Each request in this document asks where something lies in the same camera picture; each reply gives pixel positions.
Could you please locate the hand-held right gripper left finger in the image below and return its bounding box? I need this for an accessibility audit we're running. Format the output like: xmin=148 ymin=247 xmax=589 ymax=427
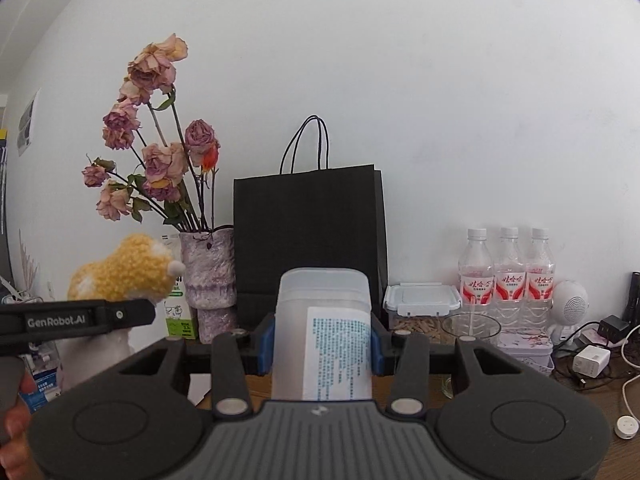
xmin=117 ymin=314 xmax=278 ymax=421

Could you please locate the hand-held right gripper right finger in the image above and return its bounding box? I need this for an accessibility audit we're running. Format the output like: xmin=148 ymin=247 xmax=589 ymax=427
xmin=370 ymin=319 xmax=523 ymax=419

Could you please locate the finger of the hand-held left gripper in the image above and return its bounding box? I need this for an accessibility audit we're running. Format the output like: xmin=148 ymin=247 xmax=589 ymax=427
xmin=0 ymin=298 xmax=157 ymax=356

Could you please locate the translucent white plastic jar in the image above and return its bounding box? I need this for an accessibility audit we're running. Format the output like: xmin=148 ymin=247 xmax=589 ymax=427
xmin=271 ymin=268 xmax=373 ymax=403

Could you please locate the yellow and white plush toy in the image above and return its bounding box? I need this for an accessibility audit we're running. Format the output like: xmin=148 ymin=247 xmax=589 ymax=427
xmin=60 ymin=233 xmax=186 ymax=392

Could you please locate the clear seed container white lid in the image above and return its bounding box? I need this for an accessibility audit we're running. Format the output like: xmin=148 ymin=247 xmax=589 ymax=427
xmin=383 ymin=283 xmax=462 ymax=347

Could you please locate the person's left hand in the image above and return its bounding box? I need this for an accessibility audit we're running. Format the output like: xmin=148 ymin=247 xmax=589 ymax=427
xmin=0 ymin=375 xmax=47 ymax=480

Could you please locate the blue and white small box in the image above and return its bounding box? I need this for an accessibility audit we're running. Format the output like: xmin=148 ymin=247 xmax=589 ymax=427
xmin=24 ymin=351 xmax=64 ymax=414

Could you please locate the white paper sheet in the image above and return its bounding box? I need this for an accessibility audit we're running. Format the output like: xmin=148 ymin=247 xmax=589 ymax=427
xmin=187 ymin=372 xmax=216 ymax=408

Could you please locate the clear drinking glass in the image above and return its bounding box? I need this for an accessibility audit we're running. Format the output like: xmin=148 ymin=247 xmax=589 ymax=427
xmin=441 ymin=312 xmax=502 ymax=400

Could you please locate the white and green milk carton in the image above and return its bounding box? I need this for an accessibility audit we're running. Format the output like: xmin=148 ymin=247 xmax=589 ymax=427
xmin=160 ymin=233 xmax=199 ymax=341

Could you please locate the mottled purple ceramic vase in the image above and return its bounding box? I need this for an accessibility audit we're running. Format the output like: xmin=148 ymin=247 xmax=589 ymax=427
xmin=178 ymin=226 xmax=238 ymax=345

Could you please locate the red label water bottle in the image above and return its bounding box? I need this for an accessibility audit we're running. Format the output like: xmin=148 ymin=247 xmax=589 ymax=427
xmin=492 ymin=226 xmax=527 ymax=333
xmin=458 ymin=228 xmax=496 ymax=322
xmin=523 ymin=227 xmax=556 ymax=333

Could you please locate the black paper shopping bag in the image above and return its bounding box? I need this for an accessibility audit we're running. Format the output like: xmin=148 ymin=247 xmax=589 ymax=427
xmin=232 ymin=115 xmax=389 ymax=331

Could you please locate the floral tin box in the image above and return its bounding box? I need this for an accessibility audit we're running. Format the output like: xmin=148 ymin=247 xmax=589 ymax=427
xmin=494 ymin=331 xmax=555 ymax=377

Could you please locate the dried pink rose bouquet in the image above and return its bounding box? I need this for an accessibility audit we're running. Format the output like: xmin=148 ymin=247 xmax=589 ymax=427
xmin=82 ymin=33 xmax=221 ymax=234

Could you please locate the white round speaker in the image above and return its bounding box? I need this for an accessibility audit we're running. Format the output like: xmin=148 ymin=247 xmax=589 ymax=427
xmin=547 ymin=280 xmax=590 ymax=346

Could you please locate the white power adapter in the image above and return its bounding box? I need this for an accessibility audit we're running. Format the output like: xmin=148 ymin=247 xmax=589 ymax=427
xmin=571 ymin=346 xmax=612 ymax=380

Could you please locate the black charger block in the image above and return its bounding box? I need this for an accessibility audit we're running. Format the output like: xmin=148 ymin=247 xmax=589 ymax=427
xmin=598 ymin=314 xmax=632 ymax=344

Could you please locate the white round puck device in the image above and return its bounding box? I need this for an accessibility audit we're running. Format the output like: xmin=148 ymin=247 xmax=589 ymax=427
xmin=615 ymin=414 xmax=640 ymax=441

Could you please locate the white charger with cables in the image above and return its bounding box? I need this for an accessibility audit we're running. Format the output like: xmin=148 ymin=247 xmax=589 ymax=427
xmin=552 ymin=320 xmax=618 ymax=392

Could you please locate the grey wall paper sheet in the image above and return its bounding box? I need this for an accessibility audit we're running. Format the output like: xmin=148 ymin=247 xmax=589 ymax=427
xmin=16 ymin=90 xmax=41 ymax=157

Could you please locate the white cable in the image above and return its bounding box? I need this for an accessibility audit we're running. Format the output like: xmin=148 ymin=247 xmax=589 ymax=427
xmin=619 ymin=324 xmax=640 ymax=418

